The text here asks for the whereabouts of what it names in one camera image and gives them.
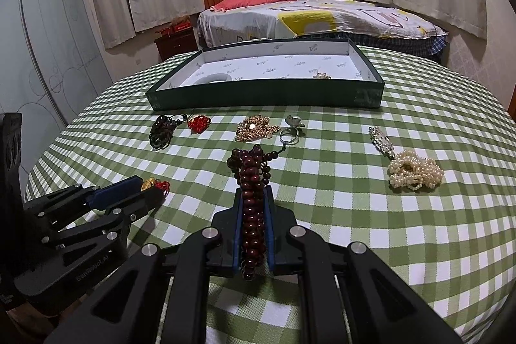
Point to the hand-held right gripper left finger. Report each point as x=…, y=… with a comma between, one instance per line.
x=238, y=239

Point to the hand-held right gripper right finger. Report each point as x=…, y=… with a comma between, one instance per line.
x=271, y=239

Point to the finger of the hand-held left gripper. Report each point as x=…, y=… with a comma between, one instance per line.
x=145, y=201
x=115, y=193

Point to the gold and red charm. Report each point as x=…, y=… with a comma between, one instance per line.
x=148, y=183

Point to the dark green jewelry box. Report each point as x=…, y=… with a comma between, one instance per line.
x=262, y=98

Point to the crystal hair clip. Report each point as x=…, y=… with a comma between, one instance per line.
x=381, y=140

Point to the green checked tablecloth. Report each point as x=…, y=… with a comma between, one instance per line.
x=363, y=227

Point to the dark wooden nightstand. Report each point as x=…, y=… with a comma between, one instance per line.
x=177, y=45

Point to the frosted glass sliding door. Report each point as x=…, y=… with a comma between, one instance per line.
x=40, y=45

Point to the flat red box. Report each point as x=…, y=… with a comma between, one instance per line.
x=163, y=31

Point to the small gold pearl brooch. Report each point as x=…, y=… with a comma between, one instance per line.
x=321, y=76

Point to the red gift box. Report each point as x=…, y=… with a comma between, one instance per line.
x=182, y=28

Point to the white yellow patterned bedspread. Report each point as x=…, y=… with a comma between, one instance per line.
x=314, y=17

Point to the blue plaid bed sheet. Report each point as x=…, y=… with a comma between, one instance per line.
x=403, y=43

